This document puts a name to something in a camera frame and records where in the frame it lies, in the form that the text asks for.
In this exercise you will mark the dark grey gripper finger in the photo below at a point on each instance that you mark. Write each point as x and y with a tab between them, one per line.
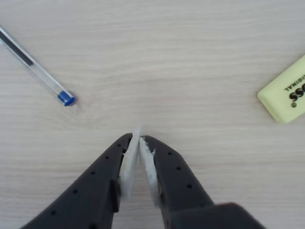
181	190
95	186

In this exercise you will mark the pale yellow Stabilo Boss highlighter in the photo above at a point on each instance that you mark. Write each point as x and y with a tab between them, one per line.
278	100

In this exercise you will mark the clear ballpoint pen blue plug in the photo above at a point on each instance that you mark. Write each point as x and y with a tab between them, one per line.
35	66

